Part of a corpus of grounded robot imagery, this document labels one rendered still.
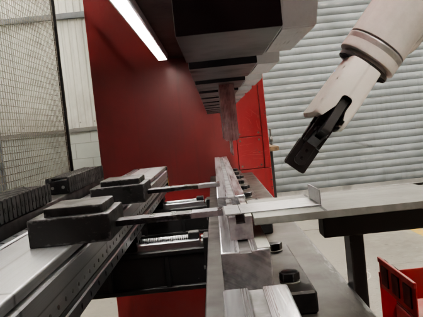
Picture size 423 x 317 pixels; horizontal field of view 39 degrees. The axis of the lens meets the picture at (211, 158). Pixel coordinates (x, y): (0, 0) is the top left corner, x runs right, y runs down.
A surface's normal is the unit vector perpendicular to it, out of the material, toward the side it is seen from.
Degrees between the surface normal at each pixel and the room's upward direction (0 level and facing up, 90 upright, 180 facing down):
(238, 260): 90
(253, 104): 90
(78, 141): 90
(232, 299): 0
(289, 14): 135
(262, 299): 0
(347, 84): 85
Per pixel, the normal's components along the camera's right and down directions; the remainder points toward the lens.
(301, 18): 0.07, 0.74
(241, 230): 0.00, 0.05
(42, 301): 0.99, -0.11
